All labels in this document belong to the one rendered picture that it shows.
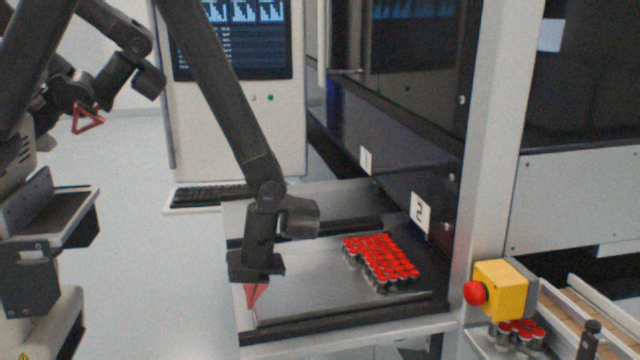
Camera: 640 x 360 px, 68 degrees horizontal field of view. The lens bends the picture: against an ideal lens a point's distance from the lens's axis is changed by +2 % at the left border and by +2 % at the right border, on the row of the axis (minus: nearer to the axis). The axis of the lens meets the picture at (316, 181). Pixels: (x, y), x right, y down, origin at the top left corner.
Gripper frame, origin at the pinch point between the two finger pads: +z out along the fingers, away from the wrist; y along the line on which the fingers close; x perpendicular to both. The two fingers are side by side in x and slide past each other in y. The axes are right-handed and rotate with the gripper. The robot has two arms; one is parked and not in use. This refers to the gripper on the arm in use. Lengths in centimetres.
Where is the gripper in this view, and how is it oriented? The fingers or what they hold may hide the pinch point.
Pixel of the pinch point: (249, 304)
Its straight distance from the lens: 91.0
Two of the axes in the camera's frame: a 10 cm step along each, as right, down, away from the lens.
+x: -2.5, -3.5, 9.0
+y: 9.5, 0.7, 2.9
